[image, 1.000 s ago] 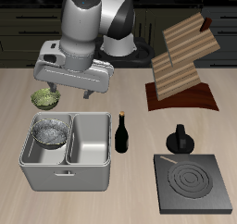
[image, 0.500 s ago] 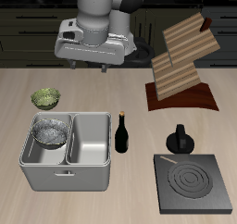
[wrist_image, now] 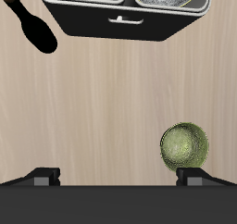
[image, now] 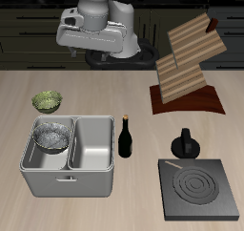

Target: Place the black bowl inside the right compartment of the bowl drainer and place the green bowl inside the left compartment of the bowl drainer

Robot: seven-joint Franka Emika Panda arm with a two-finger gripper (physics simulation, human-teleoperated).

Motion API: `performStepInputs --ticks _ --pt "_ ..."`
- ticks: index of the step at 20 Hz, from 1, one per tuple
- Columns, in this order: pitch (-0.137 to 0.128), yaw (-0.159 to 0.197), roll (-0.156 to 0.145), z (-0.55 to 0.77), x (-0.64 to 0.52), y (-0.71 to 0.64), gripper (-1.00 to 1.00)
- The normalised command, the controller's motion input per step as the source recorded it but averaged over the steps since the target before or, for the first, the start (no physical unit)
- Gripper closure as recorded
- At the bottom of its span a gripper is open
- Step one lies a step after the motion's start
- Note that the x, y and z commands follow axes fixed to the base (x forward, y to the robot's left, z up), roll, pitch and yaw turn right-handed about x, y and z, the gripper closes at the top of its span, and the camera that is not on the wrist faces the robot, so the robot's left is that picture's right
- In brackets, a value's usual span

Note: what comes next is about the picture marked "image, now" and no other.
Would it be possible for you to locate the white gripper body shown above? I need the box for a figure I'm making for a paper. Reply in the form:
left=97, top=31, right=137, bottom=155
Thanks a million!
left=55, top=22, right=127, bottom=54

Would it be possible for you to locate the green bowl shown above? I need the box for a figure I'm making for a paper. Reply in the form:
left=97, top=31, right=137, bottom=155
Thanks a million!
left=30, top=90, right=64, bottom=115

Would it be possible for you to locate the wooden slatted wine rack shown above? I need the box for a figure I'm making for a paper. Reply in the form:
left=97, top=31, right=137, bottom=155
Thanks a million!
left=149, top=11, right=228, bottom=116

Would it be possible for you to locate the dark wine bottle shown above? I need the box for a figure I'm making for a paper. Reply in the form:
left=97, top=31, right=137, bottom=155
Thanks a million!
left=117, top=114, right=133, bottom=159

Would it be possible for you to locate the white two-bin basket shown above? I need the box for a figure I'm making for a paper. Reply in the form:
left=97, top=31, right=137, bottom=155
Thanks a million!
left=19, top=115, right=116, bottom=199

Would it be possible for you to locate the dark grey stove plate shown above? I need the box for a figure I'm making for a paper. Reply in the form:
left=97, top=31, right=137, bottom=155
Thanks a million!
left=157, top=158, right=241, bottom=222

